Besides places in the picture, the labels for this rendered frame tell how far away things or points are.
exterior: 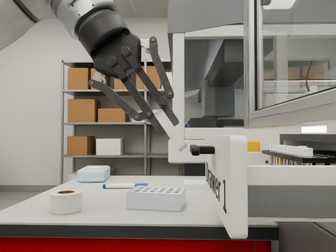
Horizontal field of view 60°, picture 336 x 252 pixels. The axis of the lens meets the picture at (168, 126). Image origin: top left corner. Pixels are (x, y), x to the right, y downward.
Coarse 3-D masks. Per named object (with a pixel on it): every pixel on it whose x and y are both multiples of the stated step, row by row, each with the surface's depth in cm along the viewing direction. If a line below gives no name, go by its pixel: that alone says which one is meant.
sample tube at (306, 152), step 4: (304, 148) 36; (308, 148) 36; (304, 152) 36; (308, 152) 36; (312, 152) 36; (304, 156) 36; (308, 156) 36; (312, 156) 36; (304, 164) 36; (308, 164) 36
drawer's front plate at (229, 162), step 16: (208, 144) 53; (224, 144) 35; (240, 144) 31; (208, 160) 53; (224, 160) 35; (240, 160) 31; (224, 176) 35; (240, 176) 31; (208, 192) 53; (240, 192) 30; (240, 208) 30; (224, 224) 35; (240, 224) 30
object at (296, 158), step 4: (264, 152) 52; (268, 152) 49; (272, 152) 47; (276, 152) 46; (276, 156) 45; (280, 156) 44; (284, 156) 42; (288, 156) 40; (292, 156) 39; (296, 156) 38; (296, 160) 38; (300, 160) 36; (304, 160) 36; (308, 160) 36; (312, 160) 36; (316, 160) 36
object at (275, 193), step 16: (256, 160) 56; (256, 176) 32; (272, 176) 32; (288, 176) 32; (304, 176) 32; (320, 176) 32; (256, 192) 32; (272, 192) 32; (288, 192) 32; (304, 192) 32; (320, 192) 32; (256, 208) 32; (272, 208) 32; (288, 208) 32; (304, 208) 32; (320, 208) 32
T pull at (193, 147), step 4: (192, 144) 48; (192, 148) 42; (196, 148) 42; (200, 148) 44; (204, 148) 44; (208, 148) 44; (212, 148) 44; (192, 152) 42; (196, 152) 42; (200, 152) 44; (204, 152) 44; (208, 152) 44; (212, 152) 44
